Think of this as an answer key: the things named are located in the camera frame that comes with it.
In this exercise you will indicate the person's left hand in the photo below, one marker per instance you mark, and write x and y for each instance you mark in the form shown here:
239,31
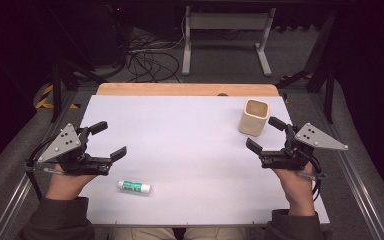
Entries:
65,185

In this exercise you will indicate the person's leg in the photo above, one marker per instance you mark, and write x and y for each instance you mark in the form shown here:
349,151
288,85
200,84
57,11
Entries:
215,234
143,234

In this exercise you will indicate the grey metal stand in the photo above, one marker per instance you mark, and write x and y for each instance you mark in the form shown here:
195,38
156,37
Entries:
226,21

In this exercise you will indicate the beige square pen holder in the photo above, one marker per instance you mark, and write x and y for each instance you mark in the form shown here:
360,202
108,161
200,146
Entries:
251,125

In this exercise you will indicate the person's right leg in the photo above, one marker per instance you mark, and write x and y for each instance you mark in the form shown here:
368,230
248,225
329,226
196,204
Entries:
215,234

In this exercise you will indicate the white and green glue stick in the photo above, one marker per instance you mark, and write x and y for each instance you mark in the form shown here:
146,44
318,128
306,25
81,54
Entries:
135,186

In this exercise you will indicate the person's left leg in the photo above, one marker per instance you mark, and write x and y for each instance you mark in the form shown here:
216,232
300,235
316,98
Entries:
143,234

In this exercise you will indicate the person's right hand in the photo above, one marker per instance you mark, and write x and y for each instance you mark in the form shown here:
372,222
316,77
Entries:
296,190

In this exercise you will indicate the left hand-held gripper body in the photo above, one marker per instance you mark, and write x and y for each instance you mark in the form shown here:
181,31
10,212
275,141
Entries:
61,143

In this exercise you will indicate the yellow and black hazard tape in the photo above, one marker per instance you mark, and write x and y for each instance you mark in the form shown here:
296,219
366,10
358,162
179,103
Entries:
45,104

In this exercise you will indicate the black metal stand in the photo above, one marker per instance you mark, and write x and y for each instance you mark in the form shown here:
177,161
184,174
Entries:
56,90
329,96

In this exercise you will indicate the white table mat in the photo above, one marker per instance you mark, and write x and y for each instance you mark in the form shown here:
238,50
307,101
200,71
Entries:
186,150

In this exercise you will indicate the aluminium rail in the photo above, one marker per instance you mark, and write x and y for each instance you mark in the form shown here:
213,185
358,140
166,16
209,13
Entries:
360,186
16,196

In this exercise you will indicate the wooden board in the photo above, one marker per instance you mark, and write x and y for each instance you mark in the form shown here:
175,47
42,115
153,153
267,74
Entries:
180,89

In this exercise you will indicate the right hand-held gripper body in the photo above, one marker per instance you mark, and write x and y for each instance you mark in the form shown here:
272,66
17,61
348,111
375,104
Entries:
313,137

